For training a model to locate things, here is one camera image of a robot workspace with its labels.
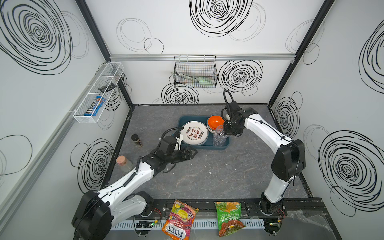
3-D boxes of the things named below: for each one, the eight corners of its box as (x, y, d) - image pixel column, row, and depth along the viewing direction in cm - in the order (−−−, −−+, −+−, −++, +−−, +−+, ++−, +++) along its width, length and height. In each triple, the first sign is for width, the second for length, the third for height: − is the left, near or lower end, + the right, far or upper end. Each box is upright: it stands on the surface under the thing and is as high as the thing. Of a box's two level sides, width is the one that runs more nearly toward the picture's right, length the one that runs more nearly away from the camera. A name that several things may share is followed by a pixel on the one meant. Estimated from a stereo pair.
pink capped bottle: (122, 172, 88) (114, 164, 79) (125, 164, 91) (117, 155, 82) (131, 172, 88) (124, 164, 79) (133, 164, 91) (127, 155, 82)
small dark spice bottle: (135, 146, 98) (130, 137, 90) (138, 142, 100) (133, 133, 92) (141, 147, 98) (136, 139, 89) (143, 143, 100) (139, 134, 91)
